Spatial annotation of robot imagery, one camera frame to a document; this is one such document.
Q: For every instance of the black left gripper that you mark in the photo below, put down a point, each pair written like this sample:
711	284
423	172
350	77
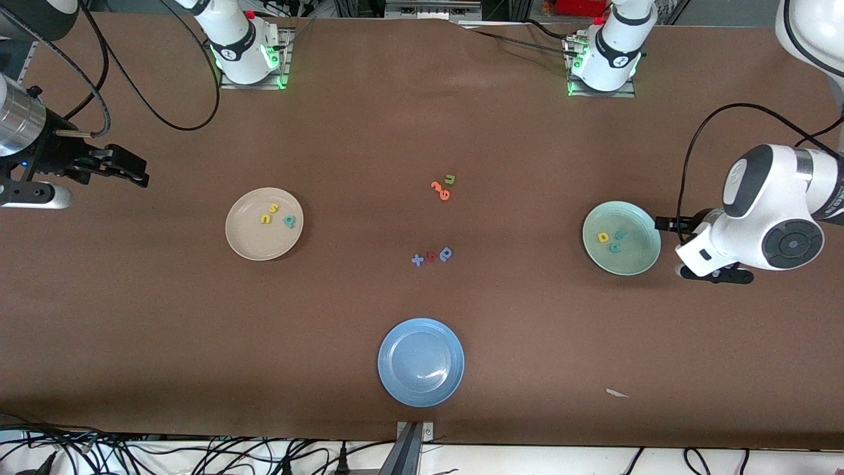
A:
686	224

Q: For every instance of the beige brown plate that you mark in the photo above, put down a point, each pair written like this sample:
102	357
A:
257	241

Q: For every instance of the white paper scrap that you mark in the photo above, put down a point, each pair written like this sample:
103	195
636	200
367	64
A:
616	393

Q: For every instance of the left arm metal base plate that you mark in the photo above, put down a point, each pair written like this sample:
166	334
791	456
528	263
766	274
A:
573	91

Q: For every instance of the aluminium profile with bracket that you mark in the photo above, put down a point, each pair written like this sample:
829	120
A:
407	448

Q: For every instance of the blue foam letter a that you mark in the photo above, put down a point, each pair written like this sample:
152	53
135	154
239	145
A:
446	254

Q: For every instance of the red box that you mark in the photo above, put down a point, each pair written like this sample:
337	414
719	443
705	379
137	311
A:
580	6

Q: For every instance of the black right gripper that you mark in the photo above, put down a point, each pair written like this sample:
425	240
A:
54	157

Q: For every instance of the pale green plate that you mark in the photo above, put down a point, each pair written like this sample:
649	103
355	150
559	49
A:
633	257

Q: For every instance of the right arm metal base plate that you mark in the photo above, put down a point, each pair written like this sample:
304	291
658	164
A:
285	66

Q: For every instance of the grey aluminium frame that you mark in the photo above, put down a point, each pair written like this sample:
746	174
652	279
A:
432	9

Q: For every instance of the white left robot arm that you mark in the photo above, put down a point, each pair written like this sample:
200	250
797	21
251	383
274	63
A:
765	218

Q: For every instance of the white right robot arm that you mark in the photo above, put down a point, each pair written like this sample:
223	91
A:
237	46

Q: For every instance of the blue plate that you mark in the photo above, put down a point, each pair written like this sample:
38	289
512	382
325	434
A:
421	363

